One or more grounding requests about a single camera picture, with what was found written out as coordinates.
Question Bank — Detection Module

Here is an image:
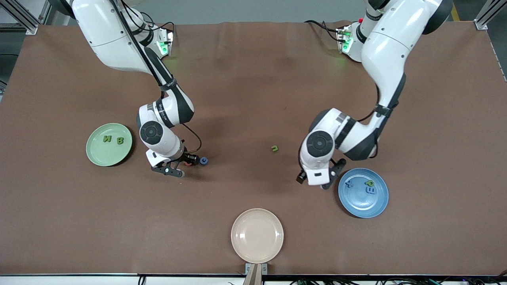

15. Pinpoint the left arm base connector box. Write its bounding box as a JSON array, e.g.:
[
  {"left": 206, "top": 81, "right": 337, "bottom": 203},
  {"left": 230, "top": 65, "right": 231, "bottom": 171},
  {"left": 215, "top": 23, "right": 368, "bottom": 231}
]
[{"left": 336, "top": 26, "right": 354, "bottom": 55}]

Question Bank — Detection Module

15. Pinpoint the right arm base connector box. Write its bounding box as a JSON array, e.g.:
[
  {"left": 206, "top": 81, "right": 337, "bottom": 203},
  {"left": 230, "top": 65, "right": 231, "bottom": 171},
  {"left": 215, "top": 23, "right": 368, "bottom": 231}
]
[{"left": 157, "top": 30, "right": 175, "bottom": 57}]

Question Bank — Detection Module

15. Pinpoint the blue plate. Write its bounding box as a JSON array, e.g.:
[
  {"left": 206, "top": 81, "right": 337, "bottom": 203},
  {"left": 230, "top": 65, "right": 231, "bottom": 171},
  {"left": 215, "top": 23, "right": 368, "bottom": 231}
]
[{"left": 338, "top": 168, "right": 389, "bottom": 219}]

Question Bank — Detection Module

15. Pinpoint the green plate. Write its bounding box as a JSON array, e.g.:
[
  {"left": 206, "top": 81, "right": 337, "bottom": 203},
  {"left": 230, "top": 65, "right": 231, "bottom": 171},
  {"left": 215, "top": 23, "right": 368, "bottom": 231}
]
[{"left": 86, "top": 123, "right": 133, "bottom": 167}]

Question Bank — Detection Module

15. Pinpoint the beige plate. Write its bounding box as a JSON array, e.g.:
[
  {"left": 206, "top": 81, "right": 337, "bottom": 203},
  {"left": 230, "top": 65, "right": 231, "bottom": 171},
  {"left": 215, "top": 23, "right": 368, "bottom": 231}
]
[{"left": 231, "top": 208, "right": 284, "bottom": 264}]

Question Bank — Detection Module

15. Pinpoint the brown table mat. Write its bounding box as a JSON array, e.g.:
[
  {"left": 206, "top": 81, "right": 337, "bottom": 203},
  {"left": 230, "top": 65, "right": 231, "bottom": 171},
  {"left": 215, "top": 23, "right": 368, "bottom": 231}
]
[{"left": 0, "top": 21, "right": 507, "bottom": 276}]

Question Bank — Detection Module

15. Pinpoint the black right base cable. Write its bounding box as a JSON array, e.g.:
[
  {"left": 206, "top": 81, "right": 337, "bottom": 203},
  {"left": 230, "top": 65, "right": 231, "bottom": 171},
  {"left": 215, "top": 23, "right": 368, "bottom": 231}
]
[{"left": 141, "top": 12, "right": 177, "bottom": 34}]

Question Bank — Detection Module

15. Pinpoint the black base cable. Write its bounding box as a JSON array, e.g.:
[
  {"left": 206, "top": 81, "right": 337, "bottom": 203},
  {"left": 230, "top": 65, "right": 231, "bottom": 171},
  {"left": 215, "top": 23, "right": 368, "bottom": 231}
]
[
  {"left": 304, "top": 19, "right": 342, "bottom": 42},
  {"left": 141, "top": 12, "right": 177, "bottom": 34}
]

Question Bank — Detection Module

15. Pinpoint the black table edge rail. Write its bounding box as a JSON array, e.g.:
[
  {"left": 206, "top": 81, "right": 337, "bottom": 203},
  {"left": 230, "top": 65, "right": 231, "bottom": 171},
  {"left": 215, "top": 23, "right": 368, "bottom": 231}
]
[{"left": 0, "top": 273, "right": 507, "bottom": 277}]

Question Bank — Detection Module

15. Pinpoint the black left base cable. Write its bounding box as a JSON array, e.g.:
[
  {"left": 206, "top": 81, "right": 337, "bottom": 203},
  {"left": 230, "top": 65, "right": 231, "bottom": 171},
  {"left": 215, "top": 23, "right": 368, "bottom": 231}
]
[{"left": 304, "top": 19, "right": 342, "bottom": 42}]

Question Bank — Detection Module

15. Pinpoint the aluminium frame post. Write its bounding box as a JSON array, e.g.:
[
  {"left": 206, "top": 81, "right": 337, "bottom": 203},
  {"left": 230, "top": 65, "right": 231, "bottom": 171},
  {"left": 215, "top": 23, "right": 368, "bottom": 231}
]
[
  {"left": 473, "top": 0, "right": 507, "bottom": 30},
  {"left": 0, "top": 0, "right": 40, "bottom": 35}
]

